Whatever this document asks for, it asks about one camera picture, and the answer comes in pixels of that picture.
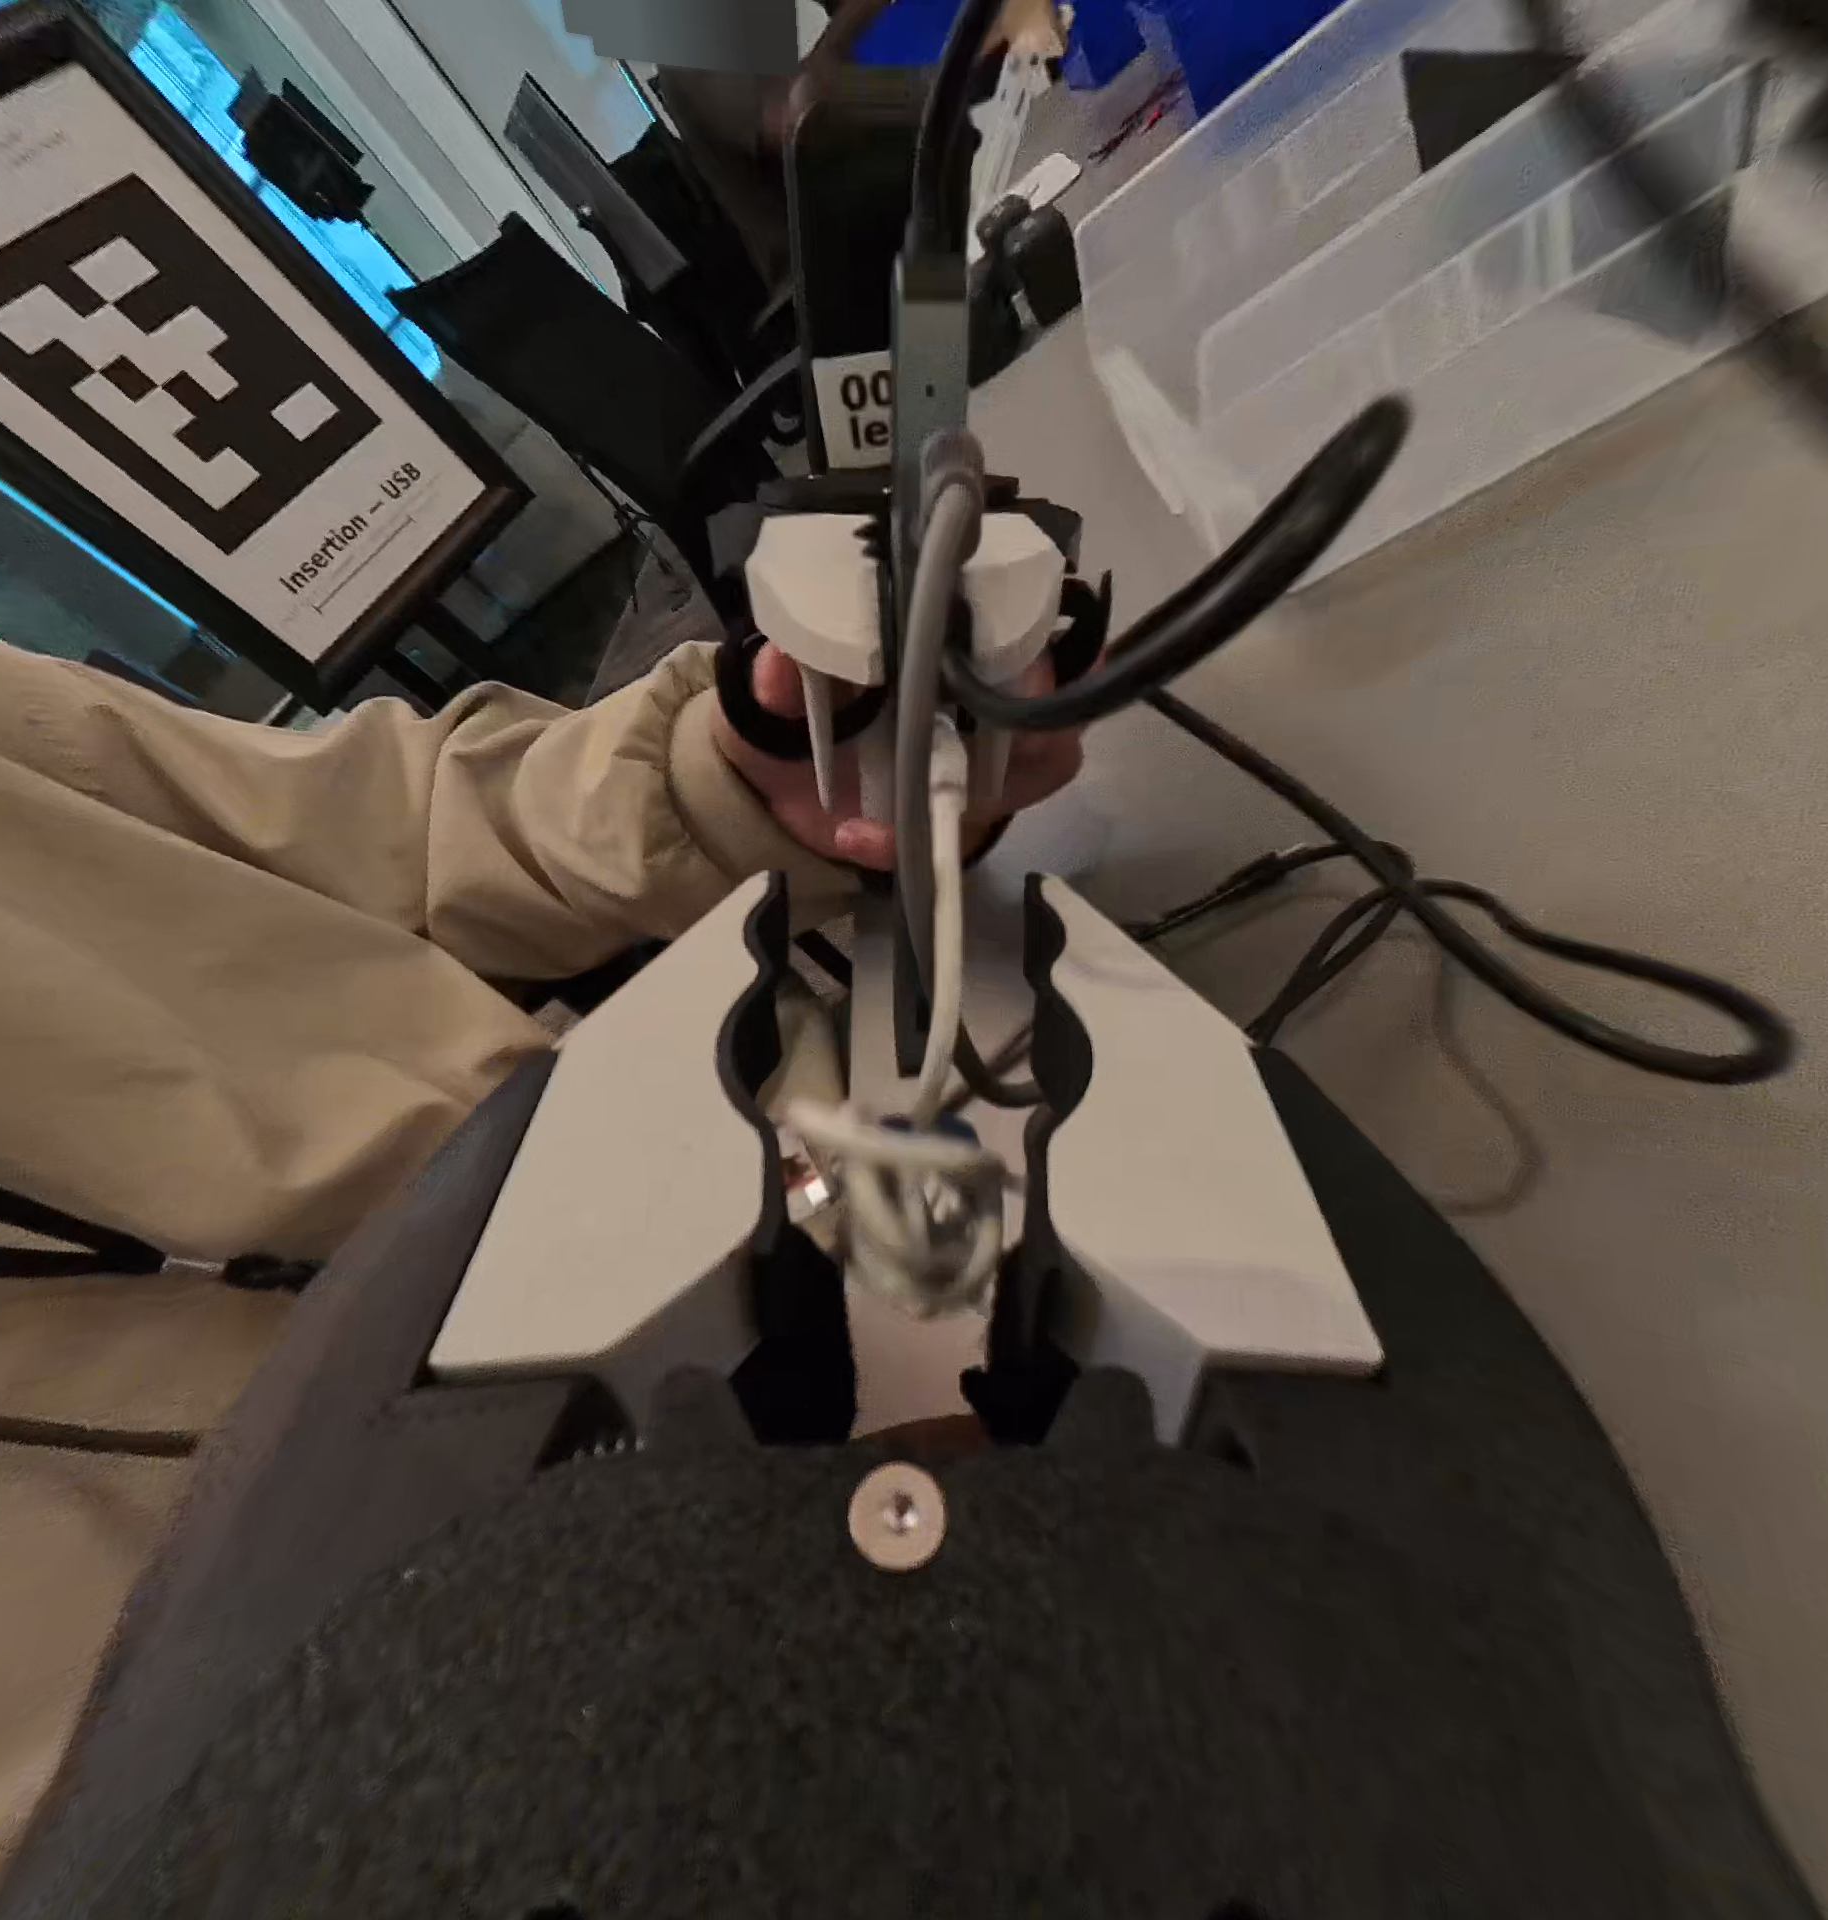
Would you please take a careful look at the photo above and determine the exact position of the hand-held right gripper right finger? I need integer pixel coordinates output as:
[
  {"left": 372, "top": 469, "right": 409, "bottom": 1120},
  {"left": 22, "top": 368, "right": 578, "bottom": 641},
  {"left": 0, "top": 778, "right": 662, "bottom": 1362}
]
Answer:
[{"left": 985, "top": 876, "right": 1382, "bottom": 1443}]

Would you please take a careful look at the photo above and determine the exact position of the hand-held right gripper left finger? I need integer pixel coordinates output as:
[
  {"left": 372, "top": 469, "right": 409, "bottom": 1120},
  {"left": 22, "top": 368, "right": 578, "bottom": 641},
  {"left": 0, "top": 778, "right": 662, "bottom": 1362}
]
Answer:
[{"left": 429, "top": 873, "right": 857, "bottom": 1443}]

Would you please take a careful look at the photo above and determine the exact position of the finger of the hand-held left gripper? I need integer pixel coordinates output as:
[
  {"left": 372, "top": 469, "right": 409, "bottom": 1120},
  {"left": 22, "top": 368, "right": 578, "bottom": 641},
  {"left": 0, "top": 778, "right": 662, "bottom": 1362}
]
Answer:
[
  {"left": 744, "top": 515, "right": 900, "bottom": 814},
  {"left": 959, "top": 515, "right": 1072, "bottom": 814}
]

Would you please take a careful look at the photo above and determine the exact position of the grey metal USB hub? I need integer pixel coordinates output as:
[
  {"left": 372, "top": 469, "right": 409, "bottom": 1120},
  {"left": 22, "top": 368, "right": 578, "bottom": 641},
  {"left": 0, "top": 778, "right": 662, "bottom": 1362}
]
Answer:
[{"left": 852, "top": 249, "right": 980, "bottom": 1085}]

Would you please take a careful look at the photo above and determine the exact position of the white USB cable blue tape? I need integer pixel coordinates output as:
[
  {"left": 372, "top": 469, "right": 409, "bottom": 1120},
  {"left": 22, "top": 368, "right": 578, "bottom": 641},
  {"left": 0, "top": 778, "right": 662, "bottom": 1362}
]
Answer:
[{"left": 783, "top": 716, "right": 1026, "bottom": 1323}]

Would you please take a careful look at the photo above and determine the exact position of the blue plastic bin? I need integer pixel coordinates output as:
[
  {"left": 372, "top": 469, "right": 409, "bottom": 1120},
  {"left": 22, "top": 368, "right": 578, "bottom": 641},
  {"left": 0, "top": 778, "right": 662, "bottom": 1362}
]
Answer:
[{"left": 1062, "top": 0, "right": 1338, "bottom": 83}]

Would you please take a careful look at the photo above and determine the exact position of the clear plastic divided bin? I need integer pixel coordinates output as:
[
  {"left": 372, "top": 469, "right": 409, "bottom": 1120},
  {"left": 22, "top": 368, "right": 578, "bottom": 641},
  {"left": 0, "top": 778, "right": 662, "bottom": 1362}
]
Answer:
[
  {"left": 1190, "top": 47, "right": 1828, "bottom": 596},
  {"left": 1081, "top": 0, "right": 1605, "bottom": 436}
]

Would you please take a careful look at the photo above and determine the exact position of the person's left forearm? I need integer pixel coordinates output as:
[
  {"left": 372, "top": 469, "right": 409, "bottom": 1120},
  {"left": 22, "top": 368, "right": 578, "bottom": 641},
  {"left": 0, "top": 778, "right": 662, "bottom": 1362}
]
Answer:
[{"left": 0, "top": 630, "right": 775, "bottom": 1271}]

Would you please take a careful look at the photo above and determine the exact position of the person's left hand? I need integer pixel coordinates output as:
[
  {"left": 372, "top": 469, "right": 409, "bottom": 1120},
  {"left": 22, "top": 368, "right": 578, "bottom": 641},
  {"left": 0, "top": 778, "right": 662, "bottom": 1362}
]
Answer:
[{"left": 725, "top": 645, "right": 1082, "bottom": 903}]

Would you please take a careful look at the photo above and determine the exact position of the black office chair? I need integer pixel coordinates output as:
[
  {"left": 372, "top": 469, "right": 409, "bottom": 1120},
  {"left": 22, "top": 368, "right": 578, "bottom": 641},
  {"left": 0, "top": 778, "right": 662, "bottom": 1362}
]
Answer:
[{"left": 390, "top": 212, "right": 740, "bottom": 515}]

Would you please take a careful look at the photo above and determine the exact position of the framed black white marker sign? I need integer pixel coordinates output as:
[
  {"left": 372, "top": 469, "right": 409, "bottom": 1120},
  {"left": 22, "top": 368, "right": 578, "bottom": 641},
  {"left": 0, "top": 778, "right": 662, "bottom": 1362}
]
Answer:
[{"left": 0, "top": 0, "right": 535, "bottom": 714}]

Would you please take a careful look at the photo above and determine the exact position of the black bag strap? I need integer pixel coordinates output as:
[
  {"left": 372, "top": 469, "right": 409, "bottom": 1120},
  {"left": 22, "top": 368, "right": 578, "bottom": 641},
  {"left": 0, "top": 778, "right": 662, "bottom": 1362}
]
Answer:
[{"left": 0, "top": 1169, "right": 315, "bottom": 1297}]

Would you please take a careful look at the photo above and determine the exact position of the black tripod camera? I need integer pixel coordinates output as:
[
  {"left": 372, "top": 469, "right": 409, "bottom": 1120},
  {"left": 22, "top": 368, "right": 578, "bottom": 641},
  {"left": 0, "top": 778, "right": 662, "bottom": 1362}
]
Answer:
[{"left": 240, "top": 76, "right": 377, "bottom": 231}]

